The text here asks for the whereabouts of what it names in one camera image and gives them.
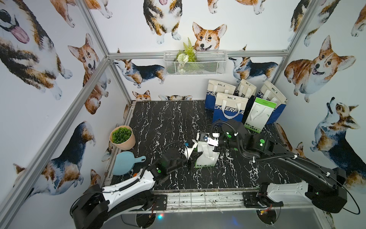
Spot green white bag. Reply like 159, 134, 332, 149
244, 97, 276, 133
194, 141, 220, 169

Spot blue white bag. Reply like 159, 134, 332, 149
213, 93, 249, 122

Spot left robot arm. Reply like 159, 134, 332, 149
70, 148, 202, 229

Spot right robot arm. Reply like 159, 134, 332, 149
208, 120, 351, 213

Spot back middle blue bag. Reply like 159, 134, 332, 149
234, 79, 257, 99

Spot back left blue bag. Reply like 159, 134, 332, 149
204, 79, 236, 111

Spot back right blue bag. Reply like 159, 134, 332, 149
256, 81, 287, 124

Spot light blue cutting board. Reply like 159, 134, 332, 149
112, 151, 146, 176

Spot potted green plant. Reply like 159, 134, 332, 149
110, 126, 136, 151

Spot fern and white flower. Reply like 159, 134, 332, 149
174, 38, 197, 74

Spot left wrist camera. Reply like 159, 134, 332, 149
184, 139, 198, 159

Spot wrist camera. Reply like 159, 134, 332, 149
184, 139, 198, 159
196, 133, 220, 147

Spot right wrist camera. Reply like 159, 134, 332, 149
196, 133, 220, 147

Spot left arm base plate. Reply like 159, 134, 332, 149
143, 194, 168, 212

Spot aluminium front rail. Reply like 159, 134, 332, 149
85, 188, 322, 215

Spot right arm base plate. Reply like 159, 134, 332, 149
242, 192, 284, 209

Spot white wire basket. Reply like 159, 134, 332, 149
164, 51, 228, 75

